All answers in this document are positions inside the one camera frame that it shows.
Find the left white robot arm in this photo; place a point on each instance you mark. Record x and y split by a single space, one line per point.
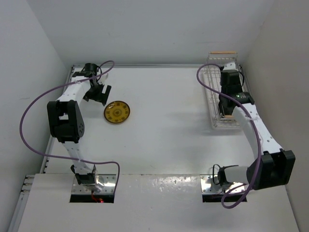
67 125

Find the yellow patterned plate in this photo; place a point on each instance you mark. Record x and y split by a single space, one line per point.
116 112

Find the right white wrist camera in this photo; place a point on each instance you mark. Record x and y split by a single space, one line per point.
229 66

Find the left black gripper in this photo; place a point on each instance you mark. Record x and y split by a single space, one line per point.
97 97

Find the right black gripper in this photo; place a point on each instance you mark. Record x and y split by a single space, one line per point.
240 83

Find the metal base plate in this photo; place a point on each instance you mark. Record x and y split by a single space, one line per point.
107 184
210 185

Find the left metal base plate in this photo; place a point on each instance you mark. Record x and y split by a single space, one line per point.
107 184

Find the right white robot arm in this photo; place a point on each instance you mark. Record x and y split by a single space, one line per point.
272 164

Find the wire dish rack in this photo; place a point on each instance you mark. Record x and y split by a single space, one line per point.
222 57

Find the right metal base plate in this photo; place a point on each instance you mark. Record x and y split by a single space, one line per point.
210 185

